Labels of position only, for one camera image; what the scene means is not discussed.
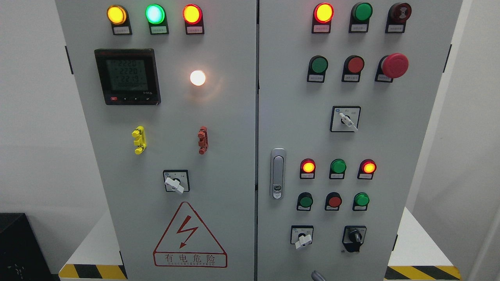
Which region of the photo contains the white rotary switch lower right door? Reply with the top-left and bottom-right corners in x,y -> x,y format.
290,225 -> 314,249

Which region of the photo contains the red push button upper row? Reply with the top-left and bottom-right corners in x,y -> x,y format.
341,55 -> 365,82

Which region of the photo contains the yellow indicator light top left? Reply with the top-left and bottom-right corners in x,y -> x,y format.
107,5 -> 132,35

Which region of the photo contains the white rotary switch upper right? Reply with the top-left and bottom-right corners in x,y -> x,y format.
330,106 -> 361,133

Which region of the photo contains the dark red buzzer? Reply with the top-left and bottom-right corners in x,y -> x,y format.
385,2 -> 411,34

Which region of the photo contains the red lit indicator middle left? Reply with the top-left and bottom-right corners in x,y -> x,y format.
300,158 -> 316,179

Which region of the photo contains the red lit indicator middle right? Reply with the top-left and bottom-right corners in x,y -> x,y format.
357,159 -> 377,180

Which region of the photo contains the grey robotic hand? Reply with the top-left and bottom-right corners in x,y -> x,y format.
311,270 -> 326,281

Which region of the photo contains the green push button lower right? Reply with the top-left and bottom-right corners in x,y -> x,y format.
352,192 -> 370,212

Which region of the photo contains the black box lower left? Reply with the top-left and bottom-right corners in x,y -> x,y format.
0,212 -> 52,281

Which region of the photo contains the green lit indicator light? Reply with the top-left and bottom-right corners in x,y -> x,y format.
145,4 -> 169,34

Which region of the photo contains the silver door handle lock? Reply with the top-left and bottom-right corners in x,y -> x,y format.
270,148 -> 286,200

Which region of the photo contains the red-orange indicator light left door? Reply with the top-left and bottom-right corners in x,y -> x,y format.
182,4 -> 205,34

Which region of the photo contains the grey left cabinet door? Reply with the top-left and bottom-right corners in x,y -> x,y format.
56,0 -> 257,281

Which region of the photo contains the green push button lower left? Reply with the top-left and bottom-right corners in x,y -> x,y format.
296,192 -> 314,211

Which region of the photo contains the red terminal clip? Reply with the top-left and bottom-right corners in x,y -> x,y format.
198,126 -> 209,155

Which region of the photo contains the green indicator middle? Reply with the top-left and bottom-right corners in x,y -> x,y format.
329,159 -> 346,180

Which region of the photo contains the grey cabinet door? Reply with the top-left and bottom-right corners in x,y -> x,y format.
56,0 -> 257,281
257,0 -> 463,281

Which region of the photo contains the green push button upper row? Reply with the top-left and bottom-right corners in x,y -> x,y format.
307,55 -> 329,83

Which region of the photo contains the green indicator top right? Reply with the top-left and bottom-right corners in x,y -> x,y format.
348,2 -> 373,33

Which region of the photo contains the black digital power meter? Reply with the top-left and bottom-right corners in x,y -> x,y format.
94,48 -> 161,105

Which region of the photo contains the yellow terminal clip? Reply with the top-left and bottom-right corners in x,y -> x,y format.
132,126 -> 147,155

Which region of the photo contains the white rotary switch door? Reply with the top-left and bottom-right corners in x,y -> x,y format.
163,169 -> 190,194
290,225 -> 314,249

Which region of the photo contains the white lit indicator light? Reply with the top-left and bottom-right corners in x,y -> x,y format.
189,69 -> 207,87

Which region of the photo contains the grey right cabinet door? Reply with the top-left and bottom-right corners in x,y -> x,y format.
257,0 -> 463,281

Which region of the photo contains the red electric hazard warning sticker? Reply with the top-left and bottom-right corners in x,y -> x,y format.
153,201 -> 227,267

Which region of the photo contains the black key selector switch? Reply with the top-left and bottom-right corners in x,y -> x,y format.
342,226 -> 367,253

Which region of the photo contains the white rotary switch left door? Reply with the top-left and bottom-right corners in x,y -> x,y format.
163,169 -> 190,194

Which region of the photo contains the red emergency stop mushroom button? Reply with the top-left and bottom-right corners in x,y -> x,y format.
374,53 -> 409,82

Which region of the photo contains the red lit indicator top right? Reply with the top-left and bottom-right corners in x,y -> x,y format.
311,2 -> 334,34

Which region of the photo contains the red push button lower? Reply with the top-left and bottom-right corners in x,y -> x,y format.
324,192 -> 342,211

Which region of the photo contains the red lit indicator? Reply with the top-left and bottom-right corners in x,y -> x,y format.
311,2 -> 334,34
357,159 -> 377,180
300,158 -> 316,179

